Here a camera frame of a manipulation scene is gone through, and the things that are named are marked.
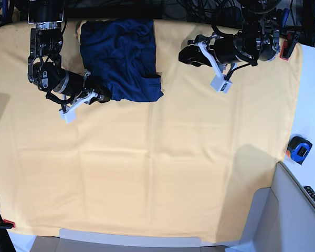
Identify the blue long-sleeve T-shirt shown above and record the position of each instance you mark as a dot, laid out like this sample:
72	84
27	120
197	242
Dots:
121	53

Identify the white cardboard box bottom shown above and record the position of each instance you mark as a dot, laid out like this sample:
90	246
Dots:
72	240

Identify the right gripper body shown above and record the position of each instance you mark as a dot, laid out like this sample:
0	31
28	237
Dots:
87	84

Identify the white cardboard box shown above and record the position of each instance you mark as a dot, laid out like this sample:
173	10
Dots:
281	217
72	240

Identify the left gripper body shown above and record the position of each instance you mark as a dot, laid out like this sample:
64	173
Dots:
222	49

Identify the red clamp bottom left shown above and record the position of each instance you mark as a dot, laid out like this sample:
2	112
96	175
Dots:
5	224

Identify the black perforated object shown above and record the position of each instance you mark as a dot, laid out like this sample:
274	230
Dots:
310	191

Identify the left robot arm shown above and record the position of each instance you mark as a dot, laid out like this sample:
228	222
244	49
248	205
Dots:
248	33

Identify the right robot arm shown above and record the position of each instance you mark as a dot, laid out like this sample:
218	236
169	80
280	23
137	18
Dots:
44	62

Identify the blue black tape measure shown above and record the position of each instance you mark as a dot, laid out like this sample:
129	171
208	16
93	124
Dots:
298	148

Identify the yellow table cloth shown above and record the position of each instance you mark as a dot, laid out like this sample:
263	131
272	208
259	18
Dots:
187	165

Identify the red clamp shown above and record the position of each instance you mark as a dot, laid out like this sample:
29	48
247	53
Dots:
288	46
5	224

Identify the red clamp top right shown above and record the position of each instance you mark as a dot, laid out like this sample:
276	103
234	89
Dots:
288	46

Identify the white cardboard box right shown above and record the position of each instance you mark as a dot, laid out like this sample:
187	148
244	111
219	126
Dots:
281	217

